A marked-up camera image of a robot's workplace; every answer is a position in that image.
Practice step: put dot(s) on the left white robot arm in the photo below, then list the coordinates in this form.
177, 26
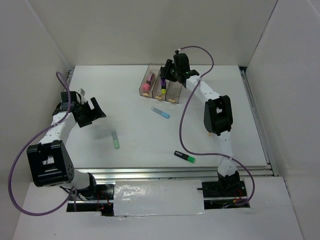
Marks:
49, 161

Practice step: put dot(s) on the clear right organizer bin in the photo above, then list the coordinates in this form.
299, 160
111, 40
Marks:
177, 86

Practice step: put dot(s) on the black purple highlighter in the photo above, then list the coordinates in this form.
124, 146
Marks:
163, 82

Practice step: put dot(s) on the clear organizer bin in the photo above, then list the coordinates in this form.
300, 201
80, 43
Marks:
156, 92
177, 86
147, 94

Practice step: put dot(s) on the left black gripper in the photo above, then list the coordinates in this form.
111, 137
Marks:
95, 113

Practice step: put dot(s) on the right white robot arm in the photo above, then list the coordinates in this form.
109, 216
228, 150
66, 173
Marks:
217, 115

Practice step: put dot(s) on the clear left organizer bin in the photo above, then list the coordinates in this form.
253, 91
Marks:
147, 94

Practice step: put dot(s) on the clear blue highlighter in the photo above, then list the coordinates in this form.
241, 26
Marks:
160, 112

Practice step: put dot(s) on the aluminium front rail frame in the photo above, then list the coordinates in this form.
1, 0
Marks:
103, 175

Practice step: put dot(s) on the white foil cover plate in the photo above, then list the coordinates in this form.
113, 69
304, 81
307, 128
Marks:
158, 198

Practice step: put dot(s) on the clear green highlighter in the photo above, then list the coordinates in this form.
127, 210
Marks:
115, 139

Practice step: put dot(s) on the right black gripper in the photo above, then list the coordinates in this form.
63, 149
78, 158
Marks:
165, 73

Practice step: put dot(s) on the clear middle organizer bin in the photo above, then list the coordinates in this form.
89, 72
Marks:
156, 92

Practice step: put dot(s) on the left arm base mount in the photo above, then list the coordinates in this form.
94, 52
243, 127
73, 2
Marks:
101, 201

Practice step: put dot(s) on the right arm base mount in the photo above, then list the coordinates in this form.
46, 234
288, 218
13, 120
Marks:
224, 193

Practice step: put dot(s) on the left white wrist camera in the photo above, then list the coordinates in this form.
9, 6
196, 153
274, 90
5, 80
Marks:
80, 96

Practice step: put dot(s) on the black yellow highlighter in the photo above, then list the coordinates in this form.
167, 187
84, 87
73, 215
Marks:
163, 89

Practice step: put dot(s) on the black green highlighter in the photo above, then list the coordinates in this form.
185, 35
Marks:
184, 156

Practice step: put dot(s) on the pink cap pen bundle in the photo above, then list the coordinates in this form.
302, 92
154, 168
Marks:
149, 80

